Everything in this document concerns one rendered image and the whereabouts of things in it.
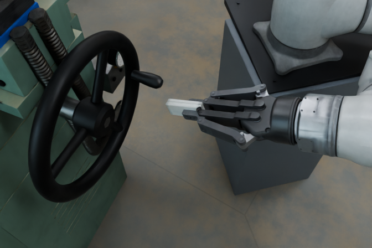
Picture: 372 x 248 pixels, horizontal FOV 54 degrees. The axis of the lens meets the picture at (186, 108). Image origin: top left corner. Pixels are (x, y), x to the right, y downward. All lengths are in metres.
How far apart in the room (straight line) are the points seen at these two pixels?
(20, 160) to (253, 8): 0.73
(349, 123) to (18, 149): 0.60
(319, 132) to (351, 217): 0.99
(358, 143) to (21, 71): 0.47
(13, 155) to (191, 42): 1.26
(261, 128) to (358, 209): 1.00
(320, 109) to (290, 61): 0.43
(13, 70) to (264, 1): 0.77
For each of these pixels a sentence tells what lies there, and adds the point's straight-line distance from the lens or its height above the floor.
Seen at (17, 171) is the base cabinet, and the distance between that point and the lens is 0.84.
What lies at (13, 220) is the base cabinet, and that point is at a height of 0.53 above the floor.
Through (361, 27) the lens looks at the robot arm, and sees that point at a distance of 0.92.
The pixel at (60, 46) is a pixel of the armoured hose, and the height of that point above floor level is 0.91.
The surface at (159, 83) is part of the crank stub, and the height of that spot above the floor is 0.81.
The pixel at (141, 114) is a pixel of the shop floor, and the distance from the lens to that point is 1.60.
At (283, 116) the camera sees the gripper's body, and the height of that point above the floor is 0.86.
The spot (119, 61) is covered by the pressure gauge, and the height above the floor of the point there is 0.66.
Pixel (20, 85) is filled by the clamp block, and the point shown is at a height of 0.90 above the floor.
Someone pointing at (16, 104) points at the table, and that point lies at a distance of 0.60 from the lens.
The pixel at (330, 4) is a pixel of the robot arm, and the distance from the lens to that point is 0.85.
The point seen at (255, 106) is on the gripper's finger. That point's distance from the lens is 0.60.
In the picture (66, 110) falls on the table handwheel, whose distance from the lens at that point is 0.62.
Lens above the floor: 1.31
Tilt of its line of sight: 55 degrees down
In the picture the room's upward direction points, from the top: straight up
